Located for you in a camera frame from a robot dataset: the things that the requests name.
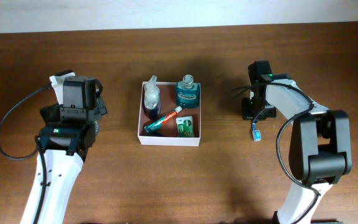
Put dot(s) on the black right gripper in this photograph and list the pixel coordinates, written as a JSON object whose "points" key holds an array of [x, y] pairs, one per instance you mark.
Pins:
{"points": [[248, 114]]}

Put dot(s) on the green white toothpaste tube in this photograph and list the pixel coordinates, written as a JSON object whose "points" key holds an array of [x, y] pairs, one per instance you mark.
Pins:
{"points": [[155, 126]]}

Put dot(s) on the green soap box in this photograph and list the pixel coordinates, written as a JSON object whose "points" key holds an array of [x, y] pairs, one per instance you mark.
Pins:
{"points": [[185, 127]]}

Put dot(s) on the teal mouthwash bottle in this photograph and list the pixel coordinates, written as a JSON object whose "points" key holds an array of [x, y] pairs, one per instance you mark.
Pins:
{"points": [[188, 93]]}

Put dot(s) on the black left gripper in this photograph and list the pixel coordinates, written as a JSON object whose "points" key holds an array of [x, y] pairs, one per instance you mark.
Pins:
{"points": [[52, 114]]}

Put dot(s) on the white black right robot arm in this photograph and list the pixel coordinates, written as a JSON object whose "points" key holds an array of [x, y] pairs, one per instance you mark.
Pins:
{"points": [[313, 146]]}

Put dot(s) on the pink white open box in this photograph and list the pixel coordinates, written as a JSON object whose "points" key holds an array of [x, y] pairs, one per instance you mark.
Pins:
{"points": [[168, 131]]}

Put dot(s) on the foam pump bottle blue liquid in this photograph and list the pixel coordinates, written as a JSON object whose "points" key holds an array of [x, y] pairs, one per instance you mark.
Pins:
{"points": [[152, 101]]}

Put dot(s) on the blue white toothbrush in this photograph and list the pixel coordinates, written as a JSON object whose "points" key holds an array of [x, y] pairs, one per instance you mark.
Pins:
{"points": [[256, 134]]}

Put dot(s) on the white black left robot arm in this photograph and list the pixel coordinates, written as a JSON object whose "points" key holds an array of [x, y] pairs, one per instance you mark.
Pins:
{"points": [[62, 151]]}

